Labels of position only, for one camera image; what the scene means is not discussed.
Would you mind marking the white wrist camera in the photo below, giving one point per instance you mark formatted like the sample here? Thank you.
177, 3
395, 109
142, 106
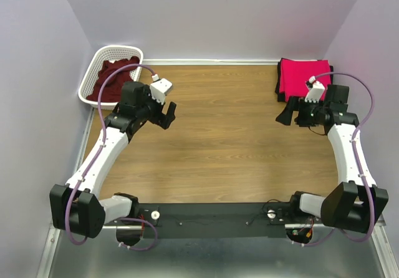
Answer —
315, 90
160, 89

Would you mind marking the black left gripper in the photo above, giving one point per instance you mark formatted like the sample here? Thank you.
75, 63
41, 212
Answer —
161, 119

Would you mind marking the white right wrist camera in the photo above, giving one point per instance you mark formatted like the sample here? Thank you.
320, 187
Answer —
315, 90

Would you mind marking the folded pink t shirt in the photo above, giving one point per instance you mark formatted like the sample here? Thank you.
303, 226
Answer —
299, 75

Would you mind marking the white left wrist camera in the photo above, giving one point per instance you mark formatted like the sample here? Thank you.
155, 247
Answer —
160, 89

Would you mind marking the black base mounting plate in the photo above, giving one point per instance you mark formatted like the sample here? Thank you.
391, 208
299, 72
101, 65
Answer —
273, 219

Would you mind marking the maroon t shirt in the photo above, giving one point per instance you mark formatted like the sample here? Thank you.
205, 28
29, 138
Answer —
112, 90

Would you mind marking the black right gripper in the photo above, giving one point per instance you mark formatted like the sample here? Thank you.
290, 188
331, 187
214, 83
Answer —
295, 103

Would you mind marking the white plastic laundry basket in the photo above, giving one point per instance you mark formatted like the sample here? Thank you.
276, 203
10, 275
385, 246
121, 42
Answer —
110, 53

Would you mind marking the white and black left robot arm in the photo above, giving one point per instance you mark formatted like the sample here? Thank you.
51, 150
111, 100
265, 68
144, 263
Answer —
75, 206

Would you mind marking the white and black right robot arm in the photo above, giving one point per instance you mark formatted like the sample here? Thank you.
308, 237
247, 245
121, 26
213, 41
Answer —
356, 203

